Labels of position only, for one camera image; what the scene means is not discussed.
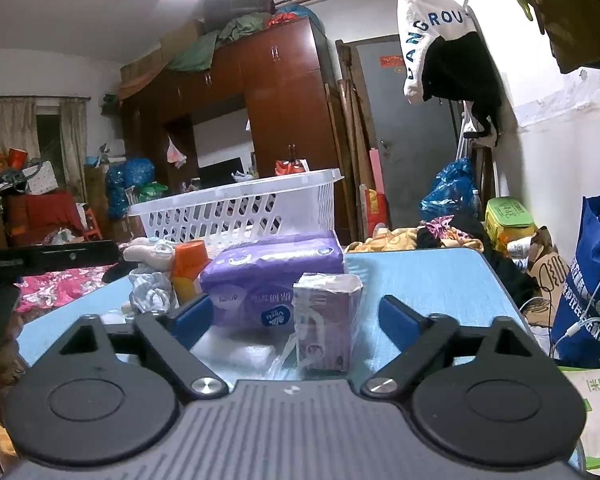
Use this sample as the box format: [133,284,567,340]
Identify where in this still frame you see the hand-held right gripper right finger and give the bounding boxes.
[361,294,541,400]

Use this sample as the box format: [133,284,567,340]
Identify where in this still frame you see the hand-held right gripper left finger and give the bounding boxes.
[56,292,230,401]

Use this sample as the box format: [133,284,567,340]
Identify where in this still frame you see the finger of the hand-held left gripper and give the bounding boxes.
[30,240,131,285]

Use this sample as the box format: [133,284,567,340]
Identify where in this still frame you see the small purple tissue packet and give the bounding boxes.
[292,272,364,377]

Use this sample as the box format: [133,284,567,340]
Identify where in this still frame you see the pink floral blanket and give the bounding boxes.
[14,266,112,314]

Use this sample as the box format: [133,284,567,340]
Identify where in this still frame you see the red plastic stool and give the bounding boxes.
[84,207,105,242]

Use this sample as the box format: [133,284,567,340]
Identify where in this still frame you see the orange plastic cup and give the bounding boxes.
[171,240,213,307]

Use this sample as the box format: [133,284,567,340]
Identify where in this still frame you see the crumpled grey white plastic bag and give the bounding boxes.
[128,269,179,315]

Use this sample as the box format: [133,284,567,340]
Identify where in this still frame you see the red armchair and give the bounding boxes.
[4,191,87,247]

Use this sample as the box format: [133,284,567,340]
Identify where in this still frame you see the clear plastic wrapper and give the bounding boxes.
[194,329,301,377]

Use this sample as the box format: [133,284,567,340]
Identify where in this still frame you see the beige plush toy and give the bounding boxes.
[122,236,177,273]

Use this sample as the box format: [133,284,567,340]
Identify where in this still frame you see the orange floral blanket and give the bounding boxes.
[346,226,485,255]

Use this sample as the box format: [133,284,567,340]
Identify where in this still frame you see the large purple tissue pack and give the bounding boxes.
[199,233,347,332]

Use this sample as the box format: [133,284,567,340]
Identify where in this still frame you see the blue plastic bag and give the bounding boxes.
[419,157,482,222]
[105,157,156,220]

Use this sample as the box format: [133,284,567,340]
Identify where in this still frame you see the red paper bag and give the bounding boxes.
[361,186,390,235]

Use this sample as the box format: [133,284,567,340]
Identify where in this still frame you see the white plastic basket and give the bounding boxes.
[128,168,347,257]

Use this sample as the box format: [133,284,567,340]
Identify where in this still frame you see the white hanging plastic bag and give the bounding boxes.
[166,135,188,169]

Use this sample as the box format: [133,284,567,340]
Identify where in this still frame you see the black television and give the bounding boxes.
[198,157,245,190]

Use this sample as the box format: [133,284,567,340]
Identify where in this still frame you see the yellow green box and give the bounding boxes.
[484,196,537,252]

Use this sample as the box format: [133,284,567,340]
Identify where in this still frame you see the beige curtain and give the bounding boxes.
[0,96,89,201]

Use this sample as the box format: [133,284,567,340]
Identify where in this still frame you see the brown paper bag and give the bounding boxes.
[521,226,572,332]

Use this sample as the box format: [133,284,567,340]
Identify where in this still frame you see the grey door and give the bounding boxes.
[355,40,466,228]

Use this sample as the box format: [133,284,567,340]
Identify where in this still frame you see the blue tote bag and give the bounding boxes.
[550,192,600,370]

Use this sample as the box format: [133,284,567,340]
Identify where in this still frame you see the leaning wooden planks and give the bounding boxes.
[324,42,381,231]

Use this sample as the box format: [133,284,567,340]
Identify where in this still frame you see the brown wooden wardrobe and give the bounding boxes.
[117,16,353,241]

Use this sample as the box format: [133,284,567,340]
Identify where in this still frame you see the green cloth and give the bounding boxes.
[166,12,271,73]

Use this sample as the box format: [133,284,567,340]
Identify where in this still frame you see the white and black hanging jacket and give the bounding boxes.
[396,0,503,148]

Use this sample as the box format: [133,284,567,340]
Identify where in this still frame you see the dark rolled mat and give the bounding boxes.
[201,0,277,25]

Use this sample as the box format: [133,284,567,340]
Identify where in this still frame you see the dark hanging clothing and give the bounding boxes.
[504,0,600,75]

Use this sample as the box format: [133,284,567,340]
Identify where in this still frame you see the white cable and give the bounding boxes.
[520,220,600,361]

